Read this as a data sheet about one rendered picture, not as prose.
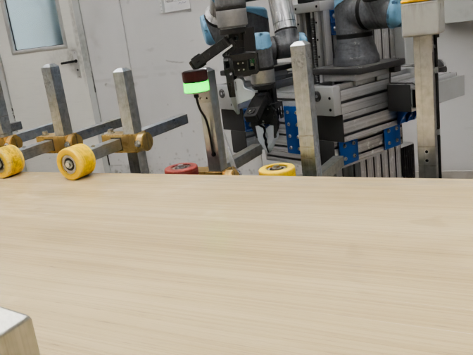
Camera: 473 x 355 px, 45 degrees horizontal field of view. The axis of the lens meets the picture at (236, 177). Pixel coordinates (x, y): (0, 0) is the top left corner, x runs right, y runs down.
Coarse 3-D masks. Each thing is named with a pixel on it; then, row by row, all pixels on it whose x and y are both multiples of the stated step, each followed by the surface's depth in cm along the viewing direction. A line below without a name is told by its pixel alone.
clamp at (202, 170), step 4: (200, 168) 147; (204, 168) 146; (208, 168) 146; (228, 168) 143; (200, 172) 144; (204, 172) 143; (208, 172) 142; (212, 172) 142; (216, 172) 141; (220, 172) 141; (224, 172) 141; (228, 172) 141; (232, 172) 141; (236, 172) 143
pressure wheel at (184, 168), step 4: (176, 164) 139; (180, 164) 136; (184, 164) 138; (188, 164) 138; (192, 164) 137; (196, 164) 136; (168, 168) 135; (172, 168) 136; (176, 168) 136; (180, 168) 135; (184, 168) 133; (188, 168) 133; (192, 168) 133; (196, 168) 135; (168, 172) 133; (172, 172) 133; (176, 172) 132; (180, 172) 132; (184, 172) 132; (188, 172) 133; (192, 172) 134; (196, 172) 135
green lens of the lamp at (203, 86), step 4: (184, 84) 132; (188, 84) 131; (192, 84) 131; (196, 84) 131; (200, 84) 131; (204, 84) 132; (208, 84) 134; (184, 88) 133; (188, 88) 132; (192, 88) 131; (196, 88) 131; (200, 88) 131; (204, 88) 132; (208, 88) 133; (184, 92) 133; (188, 92) 132; (192, 92) 132
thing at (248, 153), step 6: (252, 144) 172; (258, 144) 170; (246, 150) 165; (252, 150) 166; (258, 150) 169; (234, 156) 159; (240, 156) 159; (246, 156) 163; (252, 156) 166; (228, 162) 154; (240, 162) 159; (246, 162) 163
